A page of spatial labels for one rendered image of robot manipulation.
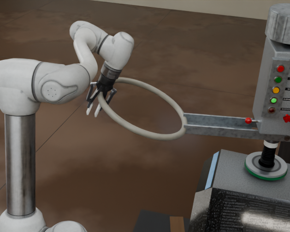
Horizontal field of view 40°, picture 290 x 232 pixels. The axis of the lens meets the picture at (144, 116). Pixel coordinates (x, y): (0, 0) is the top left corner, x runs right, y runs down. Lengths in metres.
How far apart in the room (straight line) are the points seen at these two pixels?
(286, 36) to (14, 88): 1.10
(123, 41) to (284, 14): 0.68
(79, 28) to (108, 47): 0.15
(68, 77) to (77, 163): 2.43
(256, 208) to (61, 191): 1.78
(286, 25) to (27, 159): 1.14
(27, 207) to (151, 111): 3.08
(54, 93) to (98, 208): 2.05
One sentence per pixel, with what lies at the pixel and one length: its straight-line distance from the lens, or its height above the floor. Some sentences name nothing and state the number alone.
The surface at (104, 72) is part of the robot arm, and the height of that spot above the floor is 1.44.
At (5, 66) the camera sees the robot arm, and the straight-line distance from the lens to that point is 1.35.
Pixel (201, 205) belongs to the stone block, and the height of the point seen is 0.77.
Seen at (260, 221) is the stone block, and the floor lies 0.78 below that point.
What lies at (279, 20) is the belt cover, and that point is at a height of 1.71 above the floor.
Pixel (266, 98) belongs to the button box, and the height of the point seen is 1.37.
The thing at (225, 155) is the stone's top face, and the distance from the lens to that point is 2.31.
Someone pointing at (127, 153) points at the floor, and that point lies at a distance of 3.75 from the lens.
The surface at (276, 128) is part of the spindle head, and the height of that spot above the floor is 1.21.
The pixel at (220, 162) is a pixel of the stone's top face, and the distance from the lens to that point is 2.25.
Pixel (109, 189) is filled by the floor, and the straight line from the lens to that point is 3.35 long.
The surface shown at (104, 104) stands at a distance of 1.85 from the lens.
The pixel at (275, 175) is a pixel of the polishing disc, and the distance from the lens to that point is 2.15.
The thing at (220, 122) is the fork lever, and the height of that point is 1.13.
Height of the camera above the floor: 2.19
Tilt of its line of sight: 30 degrees down
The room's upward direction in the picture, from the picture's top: 2 degrees clockwise
